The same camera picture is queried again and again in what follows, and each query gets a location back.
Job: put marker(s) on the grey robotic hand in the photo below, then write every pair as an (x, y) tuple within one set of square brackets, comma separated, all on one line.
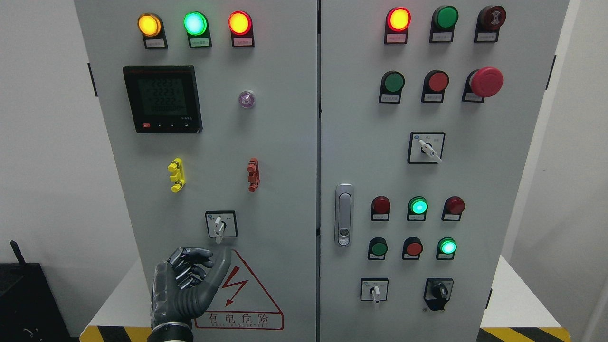
[(185, 284)]

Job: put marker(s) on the white rotary selector switch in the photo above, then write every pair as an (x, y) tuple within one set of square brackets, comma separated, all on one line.
[(221, 224)]

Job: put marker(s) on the robot forearm silver wrist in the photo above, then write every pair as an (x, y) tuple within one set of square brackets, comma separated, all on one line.
[(172, 331)]

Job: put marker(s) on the yellow indicator light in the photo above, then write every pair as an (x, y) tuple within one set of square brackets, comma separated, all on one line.
[(152, 29)]

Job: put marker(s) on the red electric warning sticker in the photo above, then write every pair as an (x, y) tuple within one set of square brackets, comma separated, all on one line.
[(242, 302)]

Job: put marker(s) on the yellow terminal connector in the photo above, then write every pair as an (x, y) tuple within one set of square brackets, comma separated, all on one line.
[(176, 170)]

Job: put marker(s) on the red terminal connector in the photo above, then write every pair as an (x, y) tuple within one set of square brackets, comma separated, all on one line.
[(253, 174)]

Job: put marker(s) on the black box with antenna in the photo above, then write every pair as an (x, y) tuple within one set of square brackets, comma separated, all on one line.
[(28, 310)]

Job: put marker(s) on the left grey cabinet door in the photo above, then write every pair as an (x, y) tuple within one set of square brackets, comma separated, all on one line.
[(276, 224)]

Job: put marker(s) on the grey cabinet door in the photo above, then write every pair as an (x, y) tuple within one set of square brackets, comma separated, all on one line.
[(366, 144), (276, 224)]

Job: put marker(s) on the black digital power meter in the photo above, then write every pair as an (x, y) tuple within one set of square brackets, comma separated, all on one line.
[(163, 99)]

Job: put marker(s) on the small clear purple lamp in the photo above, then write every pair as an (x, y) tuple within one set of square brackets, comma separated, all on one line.
[(247, 99)]

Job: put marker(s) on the dark red indicator left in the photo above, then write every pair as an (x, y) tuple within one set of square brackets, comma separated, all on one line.
[(380, 208)]

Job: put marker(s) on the dark red indicator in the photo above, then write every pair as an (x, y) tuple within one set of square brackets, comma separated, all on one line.
[(380, 208), (453, 209)]

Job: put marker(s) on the red push button lower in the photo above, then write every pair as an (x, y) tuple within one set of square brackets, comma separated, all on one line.
[(412, 249)]

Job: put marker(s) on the lit green indicator middle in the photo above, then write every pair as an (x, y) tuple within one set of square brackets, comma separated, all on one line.
[(417, 209)]

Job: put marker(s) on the green indicator light top left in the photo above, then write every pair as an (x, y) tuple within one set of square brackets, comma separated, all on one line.
[(198, 30)]

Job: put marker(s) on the lit green push button lower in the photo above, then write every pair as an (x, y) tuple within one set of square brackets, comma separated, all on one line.
[(446, 249)]

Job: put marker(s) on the red indicator light top left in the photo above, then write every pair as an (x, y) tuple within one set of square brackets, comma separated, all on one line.
[(241, 29)]

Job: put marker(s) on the dark red indicator right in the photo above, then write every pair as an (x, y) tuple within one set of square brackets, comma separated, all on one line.
[(453, 209)]

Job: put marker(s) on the green push button second row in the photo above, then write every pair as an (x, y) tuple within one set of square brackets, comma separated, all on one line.
[(391, 86)]

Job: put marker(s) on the right grey cabinet door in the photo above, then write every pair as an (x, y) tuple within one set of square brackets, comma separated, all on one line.
[(366, 144)]

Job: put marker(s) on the red push button second row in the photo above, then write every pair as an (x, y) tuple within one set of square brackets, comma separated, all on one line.
[(434, 86)]

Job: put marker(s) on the white platform hazard stripes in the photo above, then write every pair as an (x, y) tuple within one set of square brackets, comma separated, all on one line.
[(514, 313)]

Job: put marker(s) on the red lit indicator right door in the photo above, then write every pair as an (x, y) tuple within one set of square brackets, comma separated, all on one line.
[(398, 20)]

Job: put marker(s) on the red emergency stop button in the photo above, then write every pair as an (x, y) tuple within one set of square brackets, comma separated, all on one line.
[(482, 83)]

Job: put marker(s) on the green push button top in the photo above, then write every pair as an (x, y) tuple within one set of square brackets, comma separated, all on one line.
[(443, 24)]

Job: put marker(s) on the dark red buzzer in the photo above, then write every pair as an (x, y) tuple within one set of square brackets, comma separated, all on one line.
[(489, 21)]

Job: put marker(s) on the silver door handle lock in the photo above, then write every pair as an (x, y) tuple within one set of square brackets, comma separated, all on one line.
[(343, 214)]

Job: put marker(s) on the lower white selector switch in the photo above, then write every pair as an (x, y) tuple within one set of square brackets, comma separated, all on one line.
[(374, 289)]

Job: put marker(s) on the black rotary knob switch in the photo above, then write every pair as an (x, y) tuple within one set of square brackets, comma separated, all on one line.
[(437, 292)]

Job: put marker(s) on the upper right white selector switch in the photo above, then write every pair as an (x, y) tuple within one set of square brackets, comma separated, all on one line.
[(426, 147)]

